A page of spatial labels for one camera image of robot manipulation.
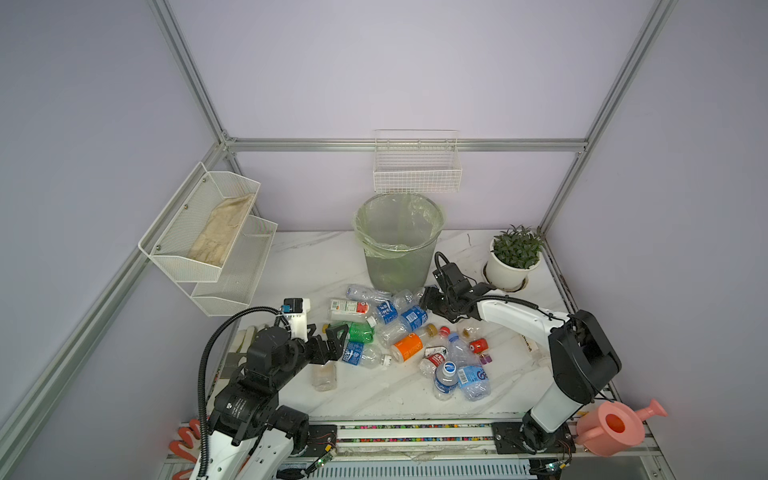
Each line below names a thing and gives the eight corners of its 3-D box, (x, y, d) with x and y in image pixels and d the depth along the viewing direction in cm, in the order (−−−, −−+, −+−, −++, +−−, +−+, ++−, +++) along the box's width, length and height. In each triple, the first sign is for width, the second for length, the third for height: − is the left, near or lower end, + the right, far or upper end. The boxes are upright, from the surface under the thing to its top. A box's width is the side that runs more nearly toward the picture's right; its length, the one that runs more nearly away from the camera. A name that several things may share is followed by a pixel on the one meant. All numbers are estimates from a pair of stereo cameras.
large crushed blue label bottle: (461, 403, 81) (465, 397, 77) (446, 338, 93) (448, 331, 89) (490, 399, 81) (495, 394, 78) (471, 336, 93) (475, 329, 90)
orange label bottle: (398, 368, 85) (398, 363, 82) (388, 353, 88) (387, 348, 85) (424, 349, 89) (425, 344, 86) (413, 336, 92) (414, 330, 89)
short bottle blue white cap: (433, 400, 81) (440, 382, 69) (432, 381, 84) (438, 361, 72) (449, 400, 81) (459, 382, 69) (447, 381, 84) (456, 361, 72)
